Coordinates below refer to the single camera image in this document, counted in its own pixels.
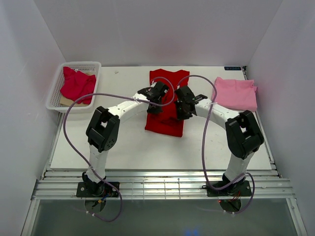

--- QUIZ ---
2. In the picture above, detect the red t shirt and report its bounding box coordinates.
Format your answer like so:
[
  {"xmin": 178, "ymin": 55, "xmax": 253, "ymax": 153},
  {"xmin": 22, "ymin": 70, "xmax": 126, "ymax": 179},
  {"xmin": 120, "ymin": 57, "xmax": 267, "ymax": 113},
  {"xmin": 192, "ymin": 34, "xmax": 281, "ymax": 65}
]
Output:
[{"xmin": 145, "ymin": 69, "xmax": 190, "ymax": 137}]

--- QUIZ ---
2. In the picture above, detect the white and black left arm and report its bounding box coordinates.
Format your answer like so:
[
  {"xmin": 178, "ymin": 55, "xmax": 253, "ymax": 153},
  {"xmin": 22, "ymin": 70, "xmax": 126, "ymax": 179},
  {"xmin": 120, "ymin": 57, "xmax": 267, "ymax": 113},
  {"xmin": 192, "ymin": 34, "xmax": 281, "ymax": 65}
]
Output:
[{"xmin": 82, "ymin": 82, "xmax": 169, "ymax": 197}]

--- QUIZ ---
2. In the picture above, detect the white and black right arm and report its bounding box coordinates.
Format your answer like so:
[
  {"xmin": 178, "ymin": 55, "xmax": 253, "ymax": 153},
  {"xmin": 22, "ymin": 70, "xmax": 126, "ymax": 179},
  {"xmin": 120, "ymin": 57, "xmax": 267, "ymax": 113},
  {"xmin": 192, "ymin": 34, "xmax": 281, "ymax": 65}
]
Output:
[{"xmin": 175, "ymin": 86, "xmax": 264, "ymax": 196}]

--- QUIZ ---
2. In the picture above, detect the blue label on table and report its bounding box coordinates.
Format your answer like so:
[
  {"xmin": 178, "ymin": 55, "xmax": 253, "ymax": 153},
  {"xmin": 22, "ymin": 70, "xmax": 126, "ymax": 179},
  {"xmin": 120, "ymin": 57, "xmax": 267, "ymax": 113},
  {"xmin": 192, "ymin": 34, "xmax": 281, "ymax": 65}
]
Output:
[{"xmin": 224, "ymin": 66, "xmax": 242, "ymax": 71}]

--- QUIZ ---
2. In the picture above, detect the folded pink t shirt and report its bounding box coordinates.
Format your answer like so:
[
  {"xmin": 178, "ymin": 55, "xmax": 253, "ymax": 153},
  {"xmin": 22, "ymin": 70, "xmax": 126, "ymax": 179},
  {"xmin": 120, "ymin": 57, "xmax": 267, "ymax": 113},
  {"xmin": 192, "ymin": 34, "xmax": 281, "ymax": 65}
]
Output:
[{"xmin": 215, "ymin": 77, "xmax": 257, "ymax": 112}]

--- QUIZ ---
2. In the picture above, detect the crimson shirt in basket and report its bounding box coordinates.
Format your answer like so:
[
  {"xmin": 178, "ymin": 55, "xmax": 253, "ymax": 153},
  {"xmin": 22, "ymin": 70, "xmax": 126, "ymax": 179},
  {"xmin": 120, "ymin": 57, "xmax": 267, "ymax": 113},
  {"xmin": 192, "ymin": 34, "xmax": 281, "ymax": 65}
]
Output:
[{"xmin": 60, "ymin": 66, "xmax": 96, "ymax": 101}]

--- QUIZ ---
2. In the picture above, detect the beige cloth in basket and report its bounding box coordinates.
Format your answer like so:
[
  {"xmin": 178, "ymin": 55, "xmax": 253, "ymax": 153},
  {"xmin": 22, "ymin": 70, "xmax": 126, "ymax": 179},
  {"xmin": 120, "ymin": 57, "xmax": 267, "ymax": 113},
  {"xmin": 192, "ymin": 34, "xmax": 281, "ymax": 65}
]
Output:
[{"xmin": 60, "ymin": 96, "xmax": 88, "ymax": 107}]

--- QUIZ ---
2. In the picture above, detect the white plastic basket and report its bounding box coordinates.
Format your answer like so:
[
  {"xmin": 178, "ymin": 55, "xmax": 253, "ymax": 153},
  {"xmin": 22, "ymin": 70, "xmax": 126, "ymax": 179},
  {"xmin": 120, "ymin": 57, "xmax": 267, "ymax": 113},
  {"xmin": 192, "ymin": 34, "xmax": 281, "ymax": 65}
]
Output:
[{"xmin": 46, "ymin": 61, "xmax": 101, "ymax": 113}]

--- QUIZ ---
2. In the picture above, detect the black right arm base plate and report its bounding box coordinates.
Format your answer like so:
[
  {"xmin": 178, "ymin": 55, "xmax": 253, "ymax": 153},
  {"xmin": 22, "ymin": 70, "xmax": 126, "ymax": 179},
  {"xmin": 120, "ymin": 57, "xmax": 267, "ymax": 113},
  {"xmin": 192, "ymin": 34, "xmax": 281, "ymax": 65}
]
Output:
[{"xmin": 201, "ymin": 180, "xmax": 252, "ymax": 197}]

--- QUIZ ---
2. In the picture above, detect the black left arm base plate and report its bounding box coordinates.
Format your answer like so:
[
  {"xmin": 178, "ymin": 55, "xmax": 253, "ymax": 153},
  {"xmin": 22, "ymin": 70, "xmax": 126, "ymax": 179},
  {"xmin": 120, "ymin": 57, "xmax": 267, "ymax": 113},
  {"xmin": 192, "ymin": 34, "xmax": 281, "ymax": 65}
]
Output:
[{"xmin": 76, "ymin": 182, "xmax": 119, "ymax": 198}]

